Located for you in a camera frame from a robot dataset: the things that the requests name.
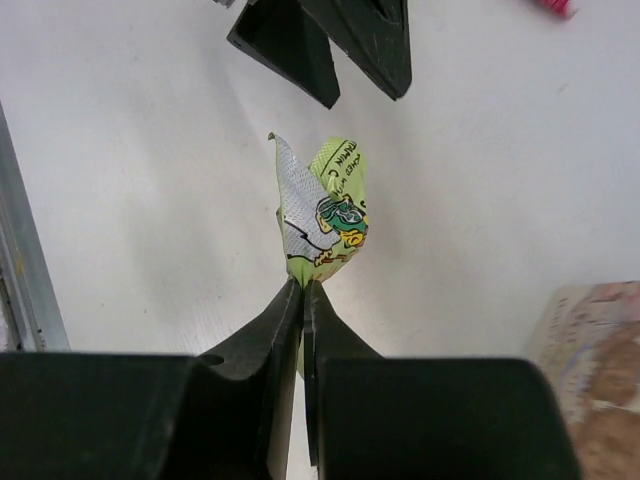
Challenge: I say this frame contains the bear print paper bag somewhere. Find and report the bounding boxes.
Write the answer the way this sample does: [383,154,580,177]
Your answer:
[525,281,639,479]

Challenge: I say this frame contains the aluminium frame rail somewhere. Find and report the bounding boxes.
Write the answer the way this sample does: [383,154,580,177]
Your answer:
[1,117,70,352]

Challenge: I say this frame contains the green and red snack packet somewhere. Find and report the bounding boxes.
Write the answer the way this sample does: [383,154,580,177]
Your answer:
[533,0,578,20]

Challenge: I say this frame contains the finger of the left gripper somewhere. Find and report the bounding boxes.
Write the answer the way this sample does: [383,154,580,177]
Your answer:
[227,0,340,109]
[309,0,412,100]

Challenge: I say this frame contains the green triangular snack packet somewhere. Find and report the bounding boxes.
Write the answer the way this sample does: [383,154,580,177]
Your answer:
[267,131,372,376]

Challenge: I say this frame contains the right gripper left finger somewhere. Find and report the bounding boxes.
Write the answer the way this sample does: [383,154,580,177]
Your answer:
[1,280,302,479]

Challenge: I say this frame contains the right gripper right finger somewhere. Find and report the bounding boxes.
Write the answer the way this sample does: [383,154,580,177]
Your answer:
[303,281,582,479]

